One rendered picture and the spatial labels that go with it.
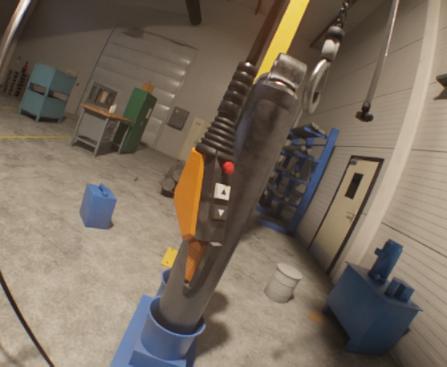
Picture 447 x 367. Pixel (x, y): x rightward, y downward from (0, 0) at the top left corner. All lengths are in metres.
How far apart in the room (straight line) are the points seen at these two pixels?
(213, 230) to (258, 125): 0.55
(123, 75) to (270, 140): 10.69
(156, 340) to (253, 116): 1.07
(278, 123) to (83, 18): 13.14
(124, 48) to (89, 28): 2.41
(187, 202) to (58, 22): 14.28
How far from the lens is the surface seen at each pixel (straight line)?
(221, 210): 0.47
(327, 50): 0.57
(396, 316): 2.62
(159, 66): 11.07
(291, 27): 2.57
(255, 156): 0.93
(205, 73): 10.74
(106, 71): 11.84
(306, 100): 0.50
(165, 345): 1.29
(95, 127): 5.52
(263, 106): 0.95
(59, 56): 13.59
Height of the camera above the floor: 1.19
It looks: 7 degrees down
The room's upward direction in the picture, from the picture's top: 24 degrees clockwise
